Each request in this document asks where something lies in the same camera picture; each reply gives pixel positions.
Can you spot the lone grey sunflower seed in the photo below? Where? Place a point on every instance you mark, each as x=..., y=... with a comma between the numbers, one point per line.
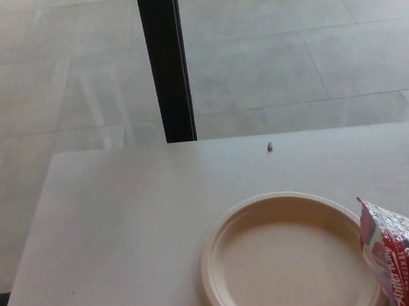
x=269, y=146

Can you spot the beige round disposable plate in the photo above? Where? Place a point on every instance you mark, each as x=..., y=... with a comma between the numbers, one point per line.
x=278, y=272

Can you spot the black vertical window frame post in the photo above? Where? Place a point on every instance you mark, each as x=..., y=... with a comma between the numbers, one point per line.
x=168, y=59

